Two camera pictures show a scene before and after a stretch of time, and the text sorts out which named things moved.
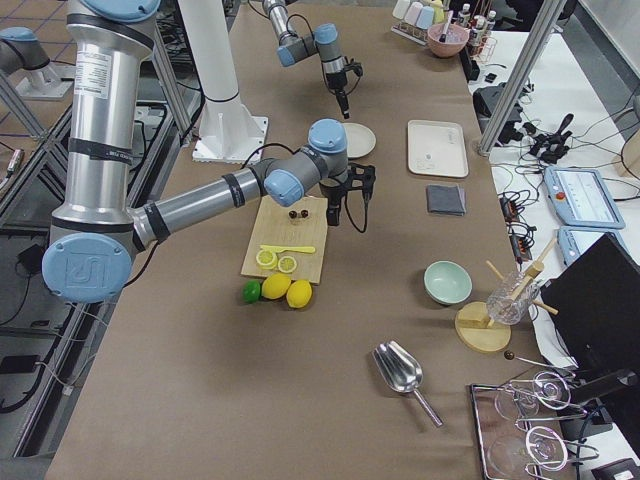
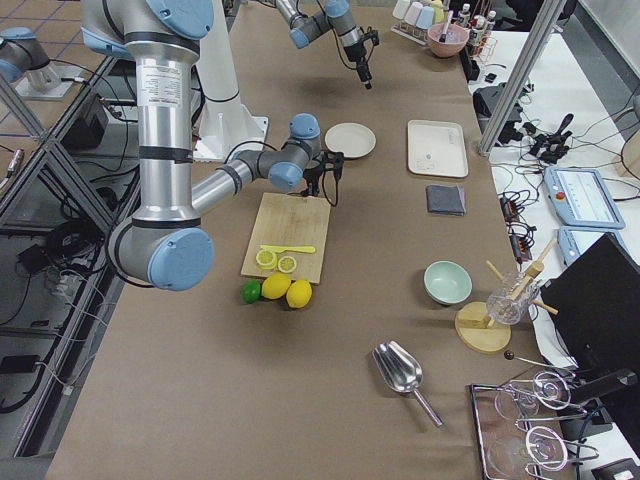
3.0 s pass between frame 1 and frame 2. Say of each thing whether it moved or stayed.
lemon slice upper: stayed
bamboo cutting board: stayed
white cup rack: stayed
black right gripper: moved
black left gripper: moved
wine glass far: stayed
